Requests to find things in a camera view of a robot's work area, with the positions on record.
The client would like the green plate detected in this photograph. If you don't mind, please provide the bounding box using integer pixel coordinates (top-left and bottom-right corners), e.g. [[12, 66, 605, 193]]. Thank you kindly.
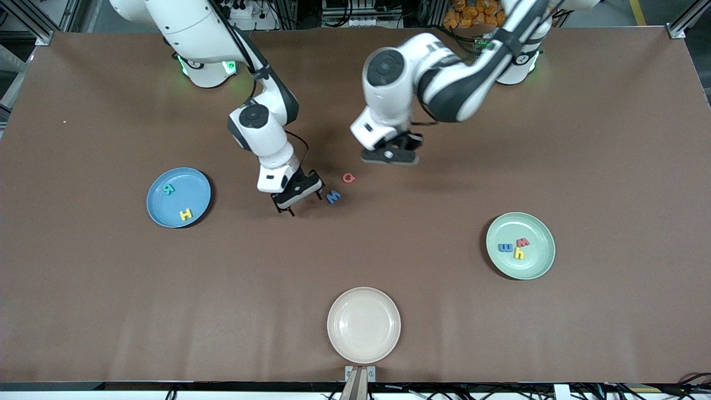
[[485, 212, 556, 281]]

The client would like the brown table mat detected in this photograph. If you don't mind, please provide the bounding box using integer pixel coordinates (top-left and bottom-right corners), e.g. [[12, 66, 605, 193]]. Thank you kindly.
[[0, 27, 711, 384]]

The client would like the metal equipment rack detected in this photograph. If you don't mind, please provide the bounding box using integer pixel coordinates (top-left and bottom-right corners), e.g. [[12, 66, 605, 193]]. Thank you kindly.
[[321, 0, 405, 28]]

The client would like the white power strip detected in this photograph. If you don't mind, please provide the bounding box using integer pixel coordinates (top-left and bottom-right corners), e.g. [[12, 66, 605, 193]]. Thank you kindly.
[[222, 0, 262, 20]]

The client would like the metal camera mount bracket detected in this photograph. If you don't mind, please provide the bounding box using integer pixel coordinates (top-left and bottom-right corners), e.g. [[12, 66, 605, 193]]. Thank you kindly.
[[344, 366, 377, 400]]

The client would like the cream plate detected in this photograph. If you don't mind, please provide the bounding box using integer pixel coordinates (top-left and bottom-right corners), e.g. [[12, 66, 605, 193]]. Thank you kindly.
[[327, 287, 402, 365]]

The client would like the blue plate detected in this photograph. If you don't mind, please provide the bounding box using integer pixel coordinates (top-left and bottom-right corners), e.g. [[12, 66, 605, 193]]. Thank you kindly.
[[146, 167, 212, 229]]

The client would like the orange fruit pile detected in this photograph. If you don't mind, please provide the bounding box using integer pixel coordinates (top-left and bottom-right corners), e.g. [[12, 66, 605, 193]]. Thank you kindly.
[[443, 0, 509, 29]]

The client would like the aluminium frame post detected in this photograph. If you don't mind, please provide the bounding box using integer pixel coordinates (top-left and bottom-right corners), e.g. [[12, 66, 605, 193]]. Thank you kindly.
[[0, 0, 84, 46], [667, 0, 711, 39]]

